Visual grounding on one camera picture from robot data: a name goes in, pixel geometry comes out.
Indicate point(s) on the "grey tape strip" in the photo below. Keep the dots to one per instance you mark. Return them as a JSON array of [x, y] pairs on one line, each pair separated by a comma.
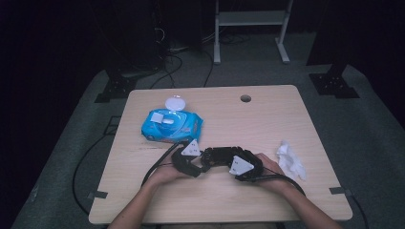
[[98, 194], [340, 191]]

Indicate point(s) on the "person's right hand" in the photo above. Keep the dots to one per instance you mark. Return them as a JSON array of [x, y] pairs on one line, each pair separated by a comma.
[[273, 173]]

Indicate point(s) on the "white metal stand frame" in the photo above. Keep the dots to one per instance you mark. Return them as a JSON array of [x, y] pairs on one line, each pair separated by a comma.
[[251, 18]]

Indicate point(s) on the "blue toy car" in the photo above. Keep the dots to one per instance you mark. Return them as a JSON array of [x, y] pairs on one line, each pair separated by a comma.
[[222, 156]]

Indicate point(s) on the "person's left hand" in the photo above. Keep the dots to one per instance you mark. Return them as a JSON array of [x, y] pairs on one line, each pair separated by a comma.
[[162, 176]]

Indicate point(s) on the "blue wet wipes pack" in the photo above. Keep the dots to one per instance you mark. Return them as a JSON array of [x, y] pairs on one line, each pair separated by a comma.
[[178, 127]]

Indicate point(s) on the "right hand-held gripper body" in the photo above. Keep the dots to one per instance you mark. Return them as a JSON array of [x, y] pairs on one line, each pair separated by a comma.
[[251, 170]]

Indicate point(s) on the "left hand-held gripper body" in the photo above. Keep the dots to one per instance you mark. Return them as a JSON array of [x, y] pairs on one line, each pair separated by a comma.
[[182, 162]]

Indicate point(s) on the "black stand base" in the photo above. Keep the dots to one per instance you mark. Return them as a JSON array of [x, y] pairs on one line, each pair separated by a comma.
[[334, 84], [116, 89]]

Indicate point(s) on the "white wet wipe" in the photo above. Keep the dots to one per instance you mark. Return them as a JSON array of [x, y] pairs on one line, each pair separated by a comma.
[[290, 160]]

